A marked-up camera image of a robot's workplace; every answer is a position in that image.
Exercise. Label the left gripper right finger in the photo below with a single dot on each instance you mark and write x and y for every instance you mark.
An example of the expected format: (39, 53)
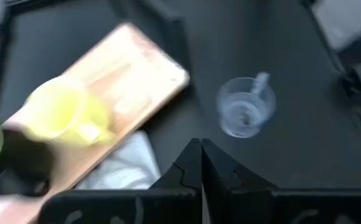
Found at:
(221, 171)

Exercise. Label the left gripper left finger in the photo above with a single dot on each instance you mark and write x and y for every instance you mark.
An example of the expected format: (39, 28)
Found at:
(188, 168)

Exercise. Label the clear plastic cup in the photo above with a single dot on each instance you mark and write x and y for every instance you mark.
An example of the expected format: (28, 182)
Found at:
(246, 105)

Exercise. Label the yellow plastic cup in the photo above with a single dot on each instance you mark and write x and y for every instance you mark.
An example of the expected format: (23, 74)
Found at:
(56, 109)

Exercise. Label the black mug green inside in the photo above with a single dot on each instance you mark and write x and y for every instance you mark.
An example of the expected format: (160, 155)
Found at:
(15, 155)

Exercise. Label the white crumpled plastic bag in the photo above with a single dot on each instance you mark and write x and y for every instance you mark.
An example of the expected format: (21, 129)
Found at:
(124, 165)

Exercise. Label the wooden cutting board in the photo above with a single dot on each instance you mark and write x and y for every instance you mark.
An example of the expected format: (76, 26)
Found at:
(130, 62)

